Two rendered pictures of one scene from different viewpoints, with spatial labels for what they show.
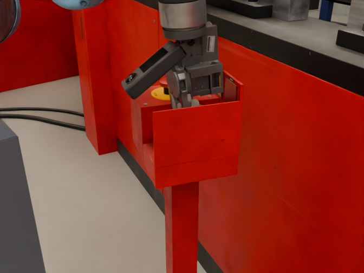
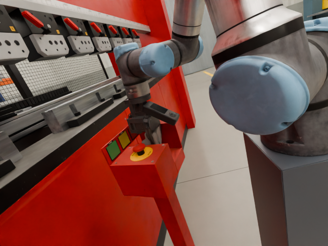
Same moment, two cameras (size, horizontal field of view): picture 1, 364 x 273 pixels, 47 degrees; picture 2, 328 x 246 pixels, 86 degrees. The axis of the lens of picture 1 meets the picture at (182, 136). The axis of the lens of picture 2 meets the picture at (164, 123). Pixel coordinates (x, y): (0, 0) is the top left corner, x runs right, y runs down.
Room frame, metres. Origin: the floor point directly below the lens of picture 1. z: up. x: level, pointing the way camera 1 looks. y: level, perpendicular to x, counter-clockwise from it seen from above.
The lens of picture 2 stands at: (1.04, 0.43, 1.03)
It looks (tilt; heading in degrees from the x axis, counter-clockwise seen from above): 20 degrees down; 226
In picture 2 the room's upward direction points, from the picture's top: 18 degrees counter-clockwise
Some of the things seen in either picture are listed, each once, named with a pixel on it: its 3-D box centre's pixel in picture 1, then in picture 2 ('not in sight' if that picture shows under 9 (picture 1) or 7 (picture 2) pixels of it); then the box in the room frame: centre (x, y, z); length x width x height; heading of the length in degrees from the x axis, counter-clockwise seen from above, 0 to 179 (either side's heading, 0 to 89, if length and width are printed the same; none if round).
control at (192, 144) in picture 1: (181, 115); (148, 153); (0.73, 0.00, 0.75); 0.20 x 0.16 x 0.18; 18
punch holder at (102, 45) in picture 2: not in sight; (95, 38); (0.36, -0.60, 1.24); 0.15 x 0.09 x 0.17; 26
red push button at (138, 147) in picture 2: (169, 87); (140, 150); (0.78, 0.03, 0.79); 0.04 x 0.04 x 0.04
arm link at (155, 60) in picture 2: not in sight; (155, 60); (0.68, 0.11, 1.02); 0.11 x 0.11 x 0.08; 80
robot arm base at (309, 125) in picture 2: not in sight; (297, 116); (0.61, 0.39, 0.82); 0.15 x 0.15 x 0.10
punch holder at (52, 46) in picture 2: not in sight; (40, 36); (0.72, -0.42, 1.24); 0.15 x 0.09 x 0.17; 26
